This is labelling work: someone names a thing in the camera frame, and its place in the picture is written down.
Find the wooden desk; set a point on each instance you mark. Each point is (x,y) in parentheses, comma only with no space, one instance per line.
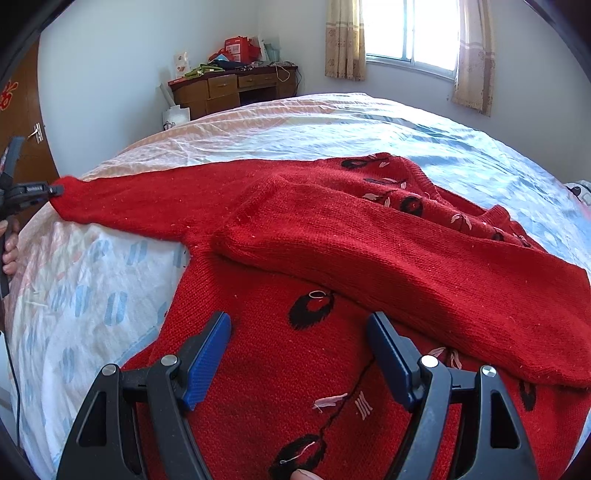
(221,87)

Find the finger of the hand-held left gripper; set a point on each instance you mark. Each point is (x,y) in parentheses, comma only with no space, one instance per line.
(44,190)

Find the window with metal frame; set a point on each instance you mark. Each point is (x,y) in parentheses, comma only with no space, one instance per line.
(411,27)

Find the white printed bag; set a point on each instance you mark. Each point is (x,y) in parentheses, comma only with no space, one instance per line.
(182,63)

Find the white plastic bag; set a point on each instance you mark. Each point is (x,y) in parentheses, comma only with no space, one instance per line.
(176,117)

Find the person's right hand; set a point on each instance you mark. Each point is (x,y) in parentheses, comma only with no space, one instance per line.
(304,475)

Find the grey patterned pillow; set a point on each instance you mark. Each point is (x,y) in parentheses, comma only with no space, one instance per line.
(582,191)

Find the wooden door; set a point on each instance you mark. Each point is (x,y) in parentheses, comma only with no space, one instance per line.
(25,92)

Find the green cloth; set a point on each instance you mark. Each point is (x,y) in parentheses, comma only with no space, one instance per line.
(201,70)

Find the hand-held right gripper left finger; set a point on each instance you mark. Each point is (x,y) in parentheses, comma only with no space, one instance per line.
(207,364)

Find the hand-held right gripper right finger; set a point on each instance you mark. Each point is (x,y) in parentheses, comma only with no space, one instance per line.
(392,364)

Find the beige patterned curtain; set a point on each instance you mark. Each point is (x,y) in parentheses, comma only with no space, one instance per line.
(344,39)
(475,55)

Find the person's left hand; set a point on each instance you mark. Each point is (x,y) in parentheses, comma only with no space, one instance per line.
(11,253)

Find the pale green container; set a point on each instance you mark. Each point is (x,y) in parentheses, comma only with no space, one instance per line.
(272,51)

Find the red knitted sweater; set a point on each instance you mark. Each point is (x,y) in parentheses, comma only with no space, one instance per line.
(323,221)

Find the blue and pink bed sheet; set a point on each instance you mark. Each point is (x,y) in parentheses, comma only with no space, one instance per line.
(323,124)

